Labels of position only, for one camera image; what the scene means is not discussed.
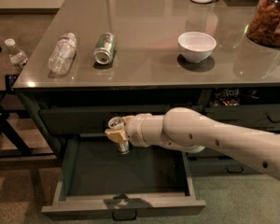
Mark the white bowl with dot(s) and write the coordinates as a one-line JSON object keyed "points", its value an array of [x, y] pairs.
{"points": [[196, 46]]}

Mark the clear plastic water bottle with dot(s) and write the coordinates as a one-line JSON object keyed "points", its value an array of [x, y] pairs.
{"points": [[61, 58]]}

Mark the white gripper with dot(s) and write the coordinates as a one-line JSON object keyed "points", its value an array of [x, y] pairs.
{"points": [[136, 131]]}

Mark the green soda can lying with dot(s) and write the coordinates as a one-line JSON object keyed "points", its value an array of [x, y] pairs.
{"points": [[105, 48]]}

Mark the snack jar with black lid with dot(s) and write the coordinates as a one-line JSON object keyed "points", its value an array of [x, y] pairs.
{"points": [[264, 28]]}

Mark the top left drawer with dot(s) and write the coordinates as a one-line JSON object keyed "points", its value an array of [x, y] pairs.
{"points": [[91, 119]]}

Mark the bottom right drawer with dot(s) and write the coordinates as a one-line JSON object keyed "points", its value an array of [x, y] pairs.
{"points": [[219, 165]]}

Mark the black side table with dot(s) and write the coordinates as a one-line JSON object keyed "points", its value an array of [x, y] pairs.
{"points": [[11, 104]]}

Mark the small clear bottle white cap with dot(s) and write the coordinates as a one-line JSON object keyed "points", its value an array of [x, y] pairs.
{"points": [[17, 56]]}

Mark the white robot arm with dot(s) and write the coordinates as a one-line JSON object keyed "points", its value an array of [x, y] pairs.
{"points": [[186, 130]]}

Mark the top right drawer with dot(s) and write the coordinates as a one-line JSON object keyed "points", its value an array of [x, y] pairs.
{"points": [[262, 117]]}

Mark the open middle drawer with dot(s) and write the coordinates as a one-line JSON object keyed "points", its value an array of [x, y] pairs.
{"points": [[97, 182]]}

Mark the redbull can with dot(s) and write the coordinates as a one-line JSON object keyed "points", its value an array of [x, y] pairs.
{"points": [[117, 134]]}

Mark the snack bags in drawer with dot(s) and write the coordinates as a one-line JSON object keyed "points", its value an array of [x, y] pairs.
{"points": [[227, 97]]}

